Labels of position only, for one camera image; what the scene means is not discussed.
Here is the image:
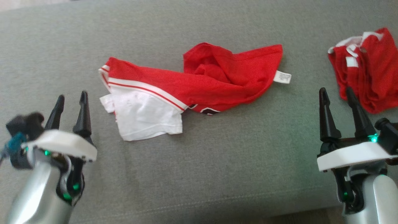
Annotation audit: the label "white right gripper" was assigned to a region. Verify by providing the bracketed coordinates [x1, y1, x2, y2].
[317, 86, 398, 215]

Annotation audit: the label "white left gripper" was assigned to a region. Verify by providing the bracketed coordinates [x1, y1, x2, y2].
[22, 91, 97, 206]

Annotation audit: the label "red shorts with white trim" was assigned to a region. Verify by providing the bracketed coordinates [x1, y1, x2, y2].
[327, 27, 398, 114]

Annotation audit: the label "red jersey with number 23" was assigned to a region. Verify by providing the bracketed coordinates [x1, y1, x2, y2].
[99, 42, 292, 142]

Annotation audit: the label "wide grey sofa seat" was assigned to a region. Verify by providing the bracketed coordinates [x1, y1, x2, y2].
[0, 0, 398, 224]

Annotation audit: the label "black cable with teal plug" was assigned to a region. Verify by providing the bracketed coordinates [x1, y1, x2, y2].
[0, 132, 27, 165]

